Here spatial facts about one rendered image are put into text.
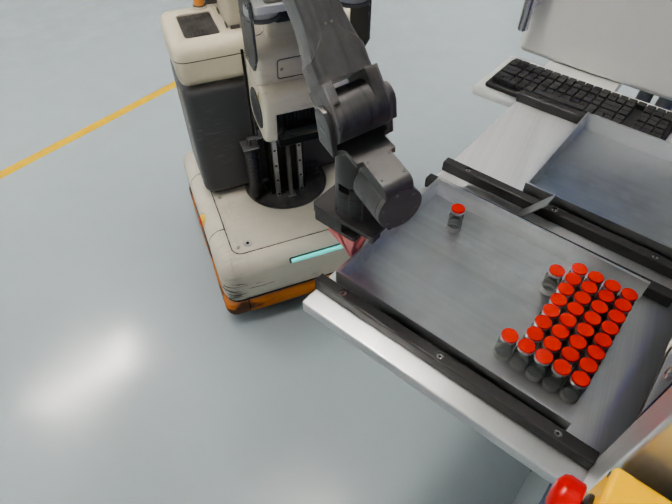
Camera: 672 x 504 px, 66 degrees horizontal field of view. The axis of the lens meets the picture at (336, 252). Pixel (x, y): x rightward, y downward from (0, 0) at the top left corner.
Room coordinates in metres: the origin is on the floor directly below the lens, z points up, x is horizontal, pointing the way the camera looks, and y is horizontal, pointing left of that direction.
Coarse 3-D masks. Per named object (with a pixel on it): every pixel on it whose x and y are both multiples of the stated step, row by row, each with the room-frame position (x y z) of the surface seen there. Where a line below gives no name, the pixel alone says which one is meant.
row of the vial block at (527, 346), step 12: (576, 264) 0.46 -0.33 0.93; (576, 276) 0.44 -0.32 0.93; (564, 288) 0.42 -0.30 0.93; (576, 288) 0.43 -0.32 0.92; (552, 300) 0.40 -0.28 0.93; (564, 300) 0.40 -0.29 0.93; (540, 312) 0.39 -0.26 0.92; (552, 312) 0.38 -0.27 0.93; (540, 324) 0.36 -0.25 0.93; (552, 324) 0.37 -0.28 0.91; (528, 336) 0.35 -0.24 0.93; (540, 336) 0.35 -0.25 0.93; (516, 348) 0.34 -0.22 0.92; (528, 348) 0.33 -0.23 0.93; (516, 360) 0.33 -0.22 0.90; (528, 360) 0.32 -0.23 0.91
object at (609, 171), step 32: (576, 128) 0.80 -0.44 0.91; (608, 128) 0.81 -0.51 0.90; (576, 160) 0.74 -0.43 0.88; (608, 160) 0.74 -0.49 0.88; (640, 160) 0.74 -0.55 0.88; (544, 192) 0.62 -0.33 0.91; (576, 192) 0.66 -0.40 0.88; (608, 192) 0.66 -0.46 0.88; (640, 192) 0.66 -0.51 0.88; (608, 224) 0.56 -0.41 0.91; (640, 224) 0.58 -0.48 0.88
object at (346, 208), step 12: (336, 180) 0.50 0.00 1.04; (336, 192) 0.50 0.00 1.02; (348, 192) 0.49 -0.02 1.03; (324, 204) 0.51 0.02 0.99; (336, 204) 0.50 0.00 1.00; (348, 204) 0.48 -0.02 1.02; (360, 204) 0.48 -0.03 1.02; (336, 216) 0.49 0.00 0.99; (348, 216) 0.48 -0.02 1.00; (360, 216) 0.48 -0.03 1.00; (372, 216) 0.49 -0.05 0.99; (360, 228) 0.47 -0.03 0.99; (372, 228) 0.47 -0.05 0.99; (384, 228) 0.47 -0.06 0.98; (372, 240) 0.46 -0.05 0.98
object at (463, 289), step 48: (432, 192) 0.64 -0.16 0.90; (384, 240) 0.54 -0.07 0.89; (432, 240) 0.55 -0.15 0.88; (480, 240) 0.55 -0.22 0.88; (528, 240) 0.55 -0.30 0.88; (384, 288) 0.45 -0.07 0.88; (432, 288) 0.45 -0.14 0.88; (480, 288) 0.45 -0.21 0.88; (528, 288) 0.45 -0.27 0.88; (432, 336) 0.36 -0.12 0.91; (480, 336) 0.37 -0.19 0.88; (528, 384) 0.31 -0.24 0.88
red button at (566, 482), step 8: (560, 480) 0.15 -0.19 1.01; (568, 480) 0.15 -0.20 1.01; (576, 480) 0.15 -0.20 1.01; (552, 488) 0.15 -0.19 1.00; (560, 488) 0.14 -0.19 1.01; (568, 488) 0.14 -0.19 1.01; (576, 488) 0.14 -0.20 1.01; (584, 488) 0.14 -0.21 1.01; (552, 496) 0.14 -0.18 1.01; (560, 496) 0.14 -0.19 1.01; (568, 496) 0.14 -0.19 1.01; (576, 496) 0.14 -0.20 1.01
